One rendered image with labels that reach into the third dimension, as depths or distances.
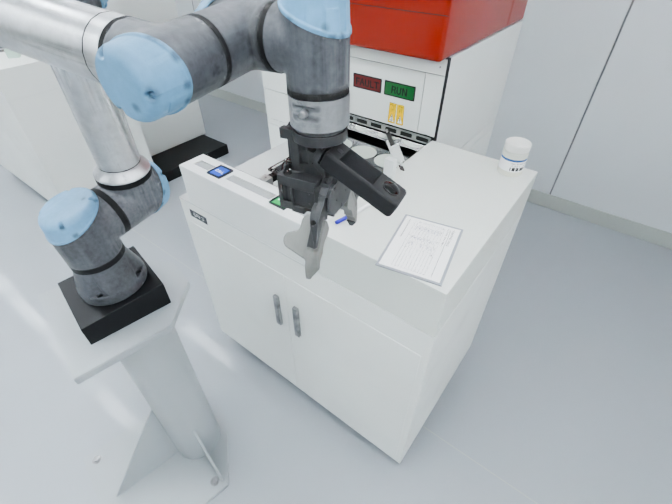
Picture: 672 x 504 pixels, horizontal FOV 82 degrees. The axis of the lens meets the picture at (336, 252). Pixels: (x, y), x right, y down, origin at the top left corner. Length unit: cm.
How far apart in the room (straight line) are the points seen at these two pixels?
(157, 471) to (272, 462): 42
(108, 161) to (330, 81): 58
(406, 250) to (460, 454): 102
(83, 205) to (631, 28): 255
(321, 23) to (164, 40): 15
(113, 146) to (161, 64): 51
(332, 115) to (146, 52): 20
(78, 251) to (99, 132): 24
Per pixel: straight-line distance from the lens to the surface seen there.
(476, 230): 101
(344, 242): 91
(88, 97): 86
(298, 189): 53
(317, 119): 48
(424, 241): 93
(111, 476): 181
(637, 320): 250
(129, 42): 43
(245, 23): 50
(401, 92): 142
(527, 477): 178
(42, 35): 55
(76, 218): 91
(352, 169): 50
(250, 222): 115
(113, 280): 99
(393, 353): 106
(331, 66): 46
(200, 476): 169
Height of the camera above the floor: 155
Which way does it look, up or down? 41 degrees down
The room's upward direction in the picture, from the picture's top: straight up
